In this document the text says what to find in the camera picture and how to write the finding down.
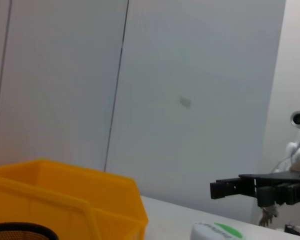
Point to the clear water bottle green label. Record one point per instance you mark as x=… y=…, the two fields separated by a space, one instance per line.
x=210 y=232

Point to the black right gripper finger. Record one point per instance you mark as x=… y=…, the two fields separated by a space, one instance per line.
x=227 y=188

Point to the black mesh pen holder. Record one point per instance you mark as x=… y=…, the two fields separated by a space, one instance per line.
x=27 y=226

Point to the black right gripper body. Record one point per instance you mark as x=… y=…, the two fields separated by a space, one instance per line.
x=285 y=180

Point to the black electronic device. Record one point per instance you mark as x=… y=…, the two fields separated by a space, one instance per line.
x=296 y=229

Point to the yellow plastic bin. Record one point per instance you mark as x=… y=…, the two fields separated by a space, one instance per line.
x=65 y=200

